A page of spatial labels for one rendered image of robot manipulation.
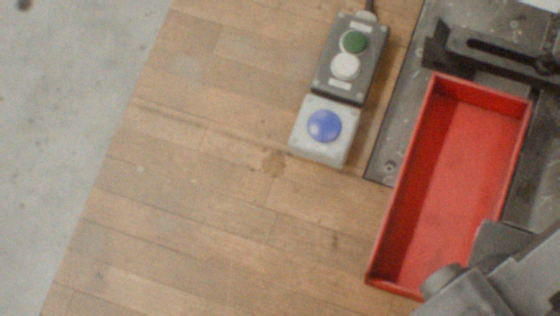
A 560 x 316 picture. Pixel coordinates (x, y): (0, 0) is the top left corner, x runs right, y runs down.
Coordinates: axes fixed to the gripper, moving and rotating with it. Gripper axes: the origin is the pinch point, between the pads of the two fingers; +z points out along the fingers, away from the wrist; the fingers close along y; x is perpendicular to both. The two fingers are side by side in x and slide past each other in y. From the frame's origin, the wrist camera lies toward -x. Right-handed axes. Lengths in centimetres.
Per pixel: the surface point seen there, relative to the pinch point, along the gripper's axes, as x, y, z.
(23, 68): 103, -23, 112
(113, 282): 40.7, -19.9, 10.8
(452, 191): 7.2, -0.6, 22.5
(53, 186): 86, -43, 101
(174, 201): 37.5, -10.2, 16.7
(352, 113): 20.8, 4.8, 22.4
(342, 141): 20.8, 1.6, 20.6
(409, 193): 11.8, -2.1, 21.5
